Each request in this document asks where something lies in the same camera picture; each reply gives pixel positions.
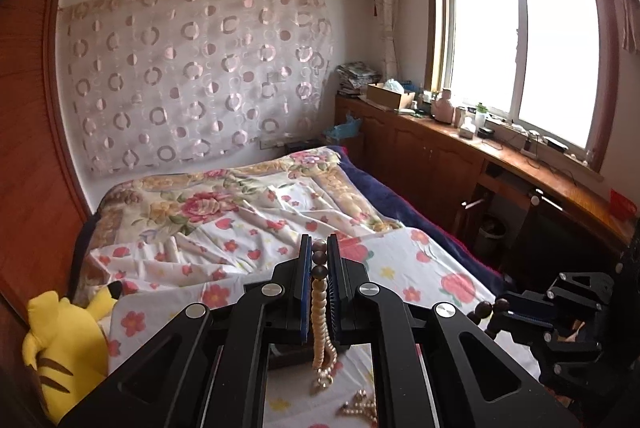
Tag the yellow plush toy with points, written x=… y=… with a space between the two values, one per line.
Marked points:
x=65 y=348

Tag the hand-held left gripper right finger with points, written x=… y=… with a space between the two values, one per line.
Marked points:
x=334 y=293

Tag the grey trash bin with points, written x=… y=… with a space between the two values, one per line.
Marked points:
x=489 y=235

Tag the stack of newspapers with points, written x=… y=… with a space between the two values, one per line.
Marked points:
x=356 y=78

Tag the circle pattern wall cloth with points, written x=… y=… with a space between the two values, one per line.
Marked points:
x=195 y=73

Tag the small black device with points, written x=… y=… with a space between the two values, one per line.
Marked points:
x=486 y=133

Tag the cardboard box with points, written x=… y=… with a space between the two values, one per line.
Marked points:
x=387 y=98

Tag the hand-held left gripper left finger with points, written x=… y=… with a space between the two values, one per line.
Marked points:
x=303 y=293

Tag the brown wooden wardrobe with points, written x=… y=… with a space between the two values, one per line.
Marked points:
x=30 y=133

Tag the white tissue box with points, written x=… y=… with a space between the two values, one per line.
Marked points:
x=466 y=128

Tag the green cap bottle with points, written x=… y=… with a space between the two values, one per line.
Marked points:
x=480 y=116

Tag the wooden frame window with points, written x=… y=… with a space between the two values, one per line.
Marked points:
x=520 y=53

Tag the red paper packet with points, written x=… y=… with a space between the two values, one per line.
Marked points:
x=622 y=205

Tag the white flower print bedsheet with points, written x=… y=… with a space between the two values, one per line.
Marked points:
x=250 y=243

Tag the patterned beige curtain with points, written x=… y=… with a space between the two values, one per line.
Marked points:
x=386 y=3
x=627 y=18

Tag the blue plastic bag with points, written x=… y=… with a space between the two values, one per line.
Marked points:
x=342 y=132

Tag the navy blue blanket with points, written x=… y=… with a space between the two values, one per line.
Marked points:
x=400 y=203

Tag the floral rose quilt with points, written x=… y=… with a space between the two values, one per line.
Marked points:
x=210 y=198

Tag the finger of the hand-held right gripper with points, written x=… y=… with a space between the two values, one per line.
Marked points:
x=575 y=290
x=530 y=323

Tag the pink round jar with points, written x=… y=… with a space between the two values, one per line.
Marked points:
x=442 y=108

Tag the long wooden cabinet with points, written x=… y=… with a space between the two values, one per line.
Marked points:
x=425 y=153

